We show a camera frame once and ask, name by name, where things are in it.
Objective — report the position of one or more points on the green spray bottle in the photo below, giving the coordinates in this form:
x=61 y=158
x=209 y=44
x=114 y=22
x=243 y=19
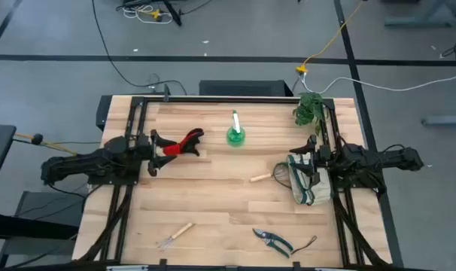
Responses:
x=236 y=137

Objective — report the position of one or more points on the black stand leg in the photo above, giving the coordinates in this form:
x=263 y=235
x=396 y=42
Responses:
x=173 y=13

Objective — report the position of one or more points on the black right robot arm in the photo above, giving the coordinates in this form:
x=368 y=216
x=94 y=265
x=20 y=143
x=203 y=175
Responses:
x=393 y=158

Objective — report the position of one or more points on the silver metal bar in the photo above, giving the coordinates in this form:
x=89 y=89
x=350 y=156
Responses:
x=329 y=269
x=126 y=268

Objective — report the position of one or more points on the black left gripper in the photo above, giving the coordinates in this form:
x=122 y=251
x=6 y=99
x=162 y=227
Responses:
x=145 y=154

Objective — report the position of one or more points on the beige green gardening bag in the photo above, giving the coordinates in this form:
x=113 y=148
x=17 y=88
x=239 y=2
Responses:
x=307 y=193

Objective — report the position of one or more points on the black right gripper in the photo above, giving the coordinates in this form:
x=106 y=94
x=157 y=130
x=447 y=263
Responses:
x=324 y=167

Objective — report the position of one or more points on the red black gardening glove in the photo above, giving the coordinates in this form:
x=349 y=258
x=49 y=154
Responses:
x=171 y=150

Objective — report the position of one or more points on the green artificial plant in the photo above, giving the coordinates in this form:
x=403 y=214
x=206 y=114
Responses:
x=307 y=111

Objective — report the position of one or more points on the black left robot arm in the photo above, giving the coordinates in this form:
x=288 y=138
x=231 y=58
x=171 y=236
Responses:
x=81 y=165

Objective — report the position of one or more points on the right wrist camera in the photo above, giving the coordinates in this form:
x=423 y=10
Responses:
x=324 y=152

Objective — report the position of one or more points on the black computer case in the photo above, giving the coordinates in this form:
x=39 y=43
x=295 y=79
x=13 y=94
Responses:
x=243 y=88

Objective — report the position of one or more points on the grey table foot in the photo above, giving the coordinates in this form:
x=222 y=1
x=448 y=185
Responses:
x=446 y=120

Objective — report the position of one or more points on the black aluminium table frame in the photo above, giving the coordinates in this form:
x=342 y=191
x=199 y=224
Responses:
x=213 y=99

